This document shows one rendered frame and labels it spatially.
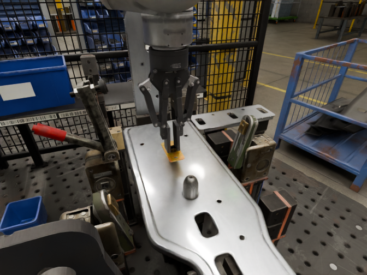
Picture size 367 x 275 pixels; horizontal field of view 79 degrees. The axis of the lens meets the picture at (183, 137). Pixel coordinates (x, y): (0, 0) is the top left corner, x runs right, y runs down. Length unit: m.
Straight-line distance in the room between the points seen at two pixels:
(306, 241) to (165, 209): 0.53
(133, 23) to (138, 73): 0.14
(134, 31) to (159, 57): 0.29
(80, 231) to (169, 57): 0.31
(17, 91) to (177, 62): 0.57
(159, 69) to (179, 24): 0.08
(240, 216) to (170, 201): 0.14
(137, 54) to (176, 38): 0.32
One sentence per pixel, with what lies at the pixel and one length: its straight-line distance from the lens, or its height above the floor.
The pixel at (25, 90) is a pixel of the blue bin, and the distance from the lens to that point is 0.86.
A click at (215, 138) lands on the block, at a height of 0.98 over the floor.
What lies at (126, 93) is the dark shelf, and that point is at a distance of 0.90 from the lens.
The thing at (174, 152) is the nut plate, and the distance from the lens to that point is 0.54.
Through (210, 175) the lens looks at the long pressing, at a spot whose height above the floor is 1.00.
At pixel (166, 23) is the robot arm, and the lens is 0.40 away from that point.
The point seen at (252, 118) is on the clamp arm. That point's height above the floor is 1.12.
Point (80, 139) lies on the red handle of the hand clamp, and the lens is 0.49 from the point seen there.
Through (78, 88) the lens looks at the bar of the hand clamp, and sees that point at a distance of 0.43.
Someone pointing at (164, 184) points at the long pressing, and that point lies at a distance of 0.50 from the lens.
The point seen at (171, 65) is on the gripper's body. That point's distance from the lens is 0.42.
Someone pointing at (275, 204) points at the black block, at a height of 0.99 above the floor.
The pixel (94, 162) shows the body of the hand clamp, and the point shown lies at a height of 1.05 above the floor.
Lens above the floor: 1.35
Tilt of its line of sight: 33 degrees down
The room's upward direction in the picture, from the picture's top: straight up
